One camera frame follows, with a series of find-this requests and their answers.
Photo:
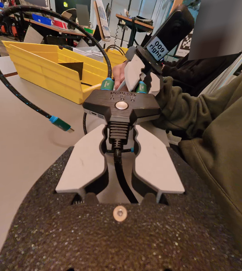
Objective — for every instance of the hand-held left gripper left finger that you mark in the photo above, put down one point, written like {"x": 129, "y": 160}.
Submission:
{"x": 80, "y": 165}

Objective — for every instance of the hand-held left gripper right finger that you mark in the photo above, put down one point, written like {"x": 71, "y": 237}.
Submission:
{"x": 157, "y": 165}

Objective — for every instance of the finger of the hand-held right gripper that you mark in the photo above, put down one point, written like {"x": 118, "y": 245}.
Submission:
{"x": 157, "y": 84}
{"x": 133, "y": 72}

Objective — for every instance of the black video switch box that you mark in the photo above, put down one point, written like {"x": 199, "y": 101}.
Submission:
{"x": 133, "y": 101}

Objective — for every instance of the person's right forearm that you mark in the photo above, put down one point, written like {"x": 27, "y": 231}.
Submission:
{"x": 186, "y": 110}

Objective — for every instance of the grey desk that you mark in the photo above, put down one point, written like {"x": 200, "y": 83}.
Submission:
{"x": 17, "y": 137}

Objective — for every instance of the person's right hand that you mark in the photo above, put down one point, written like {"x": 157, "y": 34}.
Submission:
{"x": 118, "y": 72}

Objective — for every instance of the black white marker tag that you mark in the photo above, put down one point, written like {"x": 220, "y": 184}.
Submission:
{"x": 186, "y": 44}

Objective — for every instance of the small yellow bin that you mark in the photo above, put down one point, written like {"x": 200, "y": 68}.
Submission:
{"x": 116, "y": 56}

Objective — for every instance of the black stand table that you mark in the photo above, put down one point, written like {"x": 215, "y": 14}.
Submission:
{"x": 138, "y": 23}

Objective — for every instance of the black jacket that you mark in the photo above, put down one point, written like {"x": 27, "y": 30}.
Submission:
{"x": 197, "y": 67}

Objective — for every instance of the white papers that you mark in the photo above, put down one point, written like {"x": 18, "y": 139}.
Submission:
{"x": 87, "y": 50}

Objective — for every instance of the standing sign board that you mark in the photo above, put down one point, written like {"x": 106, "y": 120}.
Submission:
{"x": 102, "y": 21}

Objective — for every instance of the black divider card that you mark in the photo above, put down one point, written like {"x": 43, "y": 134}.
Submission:
{"x": 73, "y": 68}

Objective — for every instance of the person's olive hoodie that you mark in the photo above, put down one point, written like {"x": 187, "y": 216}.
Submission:
{"x": 228, "y": 169}

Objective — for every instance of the red storage bin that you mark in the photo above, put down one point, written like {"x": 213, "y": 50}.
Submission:
{"x": 59, "y": 24}

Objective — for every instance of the large yellow bin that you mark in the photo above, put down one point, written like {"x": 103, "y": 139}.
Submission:
{"x": 44, "y": 67}

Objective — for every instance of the blue storage bin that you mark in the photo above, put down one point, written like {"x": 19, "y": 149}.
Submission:
{"x": 41, "y": 19}

